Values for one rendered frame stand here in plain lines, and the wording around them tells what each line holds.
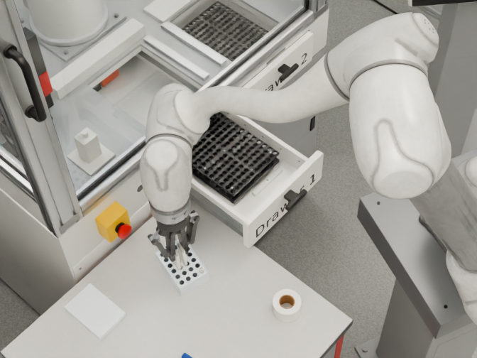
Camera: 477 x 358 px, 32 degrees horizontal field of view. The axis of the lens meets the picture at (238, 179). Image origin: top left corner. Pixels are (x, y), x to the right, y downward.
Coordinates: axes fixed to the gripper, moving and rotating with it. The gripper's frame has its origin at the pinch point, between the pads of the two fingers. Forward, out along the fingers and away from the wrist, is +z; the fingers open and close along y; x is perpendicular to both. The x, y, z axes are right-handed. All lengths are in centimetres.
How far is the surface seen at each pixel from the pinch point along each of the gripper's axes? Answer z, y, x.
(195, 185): -4.4, 12.9, 13.0
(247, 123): -3.6, 34.9, 22.9
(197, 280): 5.9, 1.8, -5.2
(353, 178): 85, 93, 40
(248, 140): -4.6, 31.6, 17.2
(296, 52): -6, 59, 35
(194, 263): 5.5, 3.6, -0.9
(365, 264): 85, 73, 7
